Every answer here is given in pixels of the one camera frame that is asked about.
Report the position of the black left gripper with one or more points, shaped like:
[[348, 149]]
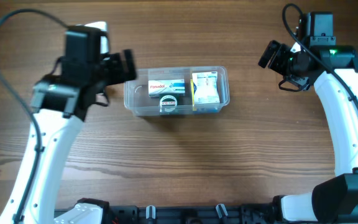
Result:
[[117, 73]]

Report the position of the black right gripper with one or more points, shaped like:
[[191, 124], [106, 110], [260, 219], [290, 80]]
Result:
[[276, 63]]

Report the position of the white caplet medicine box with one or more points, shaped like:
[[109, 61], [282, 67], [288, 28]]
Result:
[[164, 87]]

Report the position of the green white small box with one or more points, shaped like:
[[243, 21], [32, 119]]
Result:
[[168, 104]]

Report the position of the blue lozenge box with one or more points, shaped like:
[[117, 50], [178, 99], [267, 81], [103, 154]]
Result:
[[203, 108]]

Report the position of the white Hansaplast plaster box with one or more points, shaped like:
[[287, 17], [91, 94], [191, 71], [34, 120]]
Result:
[[205, 90]]

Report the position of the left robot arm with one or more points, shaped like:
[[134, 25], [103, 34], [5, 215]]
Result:
[[60, 108]]

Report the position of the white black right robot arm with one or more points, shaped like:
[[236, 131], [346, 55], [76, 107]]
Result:
[[333, 72]]

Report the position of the clear plastic container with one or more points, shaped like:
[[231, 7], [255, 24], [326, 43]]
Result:
[[136, 93]]

